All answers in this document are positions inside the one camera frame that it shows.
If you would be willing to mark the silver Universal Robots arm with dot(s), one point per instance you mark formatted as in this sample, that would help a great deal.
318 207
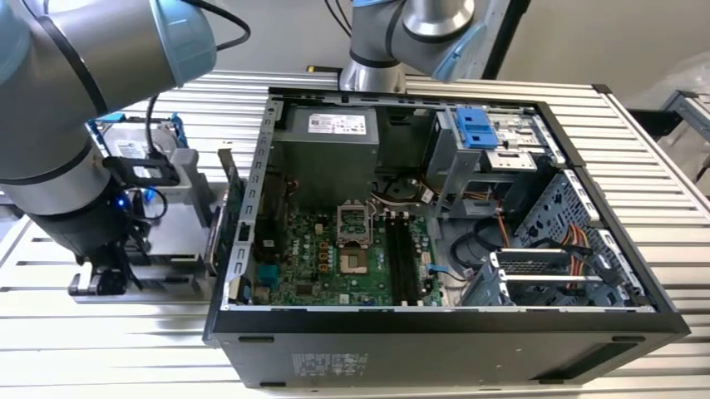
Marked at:
83 62

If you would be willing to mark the black RAM slot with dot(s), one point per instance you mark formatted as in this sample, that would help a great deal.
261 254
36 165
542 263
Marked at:
394 257
410 257

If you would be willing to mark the hard disk in blue carrier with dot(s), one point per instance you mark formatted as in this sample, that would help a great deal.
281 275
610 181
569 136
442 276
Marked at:
130 147

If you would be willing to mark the grey parts rack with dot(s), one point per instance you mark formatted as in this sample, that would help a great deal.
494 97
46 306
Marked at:
186 160

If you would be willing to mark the green graphics card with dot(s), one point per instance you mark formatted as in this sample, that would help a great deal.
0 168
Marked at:
235 195

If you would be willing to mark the black case fan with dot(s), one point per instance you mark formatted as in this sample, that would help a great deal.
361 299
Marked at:
271 199

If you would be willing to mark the blue board connector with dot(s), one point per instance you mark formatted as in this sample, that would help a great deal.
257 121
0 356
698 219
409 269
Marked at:
267 277

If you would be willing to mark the green motherboard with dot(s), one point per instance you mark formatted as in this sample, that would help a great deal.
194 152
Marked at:
299 266

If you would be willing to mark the grey power supply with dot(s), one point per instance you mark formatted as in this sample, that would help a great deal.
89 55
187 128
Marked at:
327 166

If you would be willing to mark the CPU socket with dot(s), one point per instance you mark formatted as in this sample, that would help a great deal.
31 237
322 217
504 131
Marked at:
355 262

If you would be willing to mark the round black speaker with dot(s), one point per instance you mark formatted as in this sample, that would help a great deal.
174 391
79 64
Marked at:
405 189

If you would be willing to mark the black PC case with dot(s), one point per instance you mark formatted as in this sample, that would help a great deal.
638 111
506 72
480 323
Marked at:
389 357

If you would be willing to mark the blue drive latch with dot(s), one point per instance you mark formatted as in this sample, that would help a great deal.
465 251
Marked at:
474 129

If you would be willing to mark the metal disk bay cage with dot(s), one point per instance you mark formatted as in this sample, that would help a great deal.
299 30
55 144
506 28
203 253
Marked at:
533 257

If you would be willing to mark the black table corner cap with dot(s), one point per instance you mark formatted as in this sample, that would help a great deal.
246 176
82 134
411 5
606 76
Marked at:
602 89

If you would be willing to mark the clear plastic bag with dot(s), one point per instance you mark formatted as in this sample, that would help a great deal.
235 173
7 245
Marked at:
682 75

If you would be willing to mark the black camera bracket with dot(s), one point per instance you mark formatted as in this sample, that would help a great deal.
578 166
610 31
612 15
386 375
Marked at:
119 170

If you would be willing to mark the black frame post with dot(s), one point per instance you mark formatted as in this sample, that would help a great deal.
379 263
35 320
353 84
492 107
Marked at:
513 33

